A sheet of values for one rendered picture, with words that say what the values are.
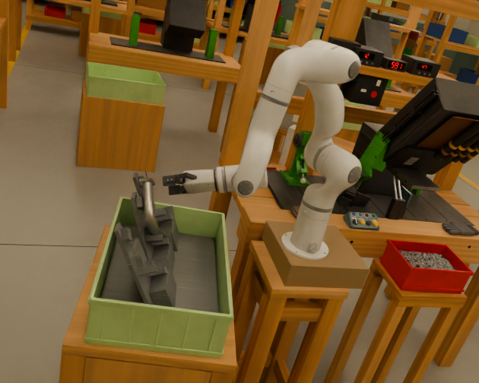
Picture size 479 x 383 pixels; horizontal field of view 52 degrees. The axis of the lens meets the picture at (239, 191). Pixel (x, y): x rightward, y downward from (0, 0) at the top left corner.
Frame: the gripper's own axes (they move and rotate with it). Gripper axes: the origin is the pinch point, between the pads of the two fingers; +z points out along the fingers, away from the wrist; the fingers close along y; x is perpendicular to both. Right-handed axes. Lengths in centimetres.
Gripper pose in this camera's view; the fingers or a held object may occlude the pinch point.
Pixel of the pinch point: (168, 185)
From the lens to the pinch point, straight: 158.3
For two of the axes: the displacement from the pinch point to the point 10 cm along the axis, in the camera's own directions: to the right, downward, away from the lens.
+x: 1.0, 9.4, -3.2
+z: -9.9, 1.1, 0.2
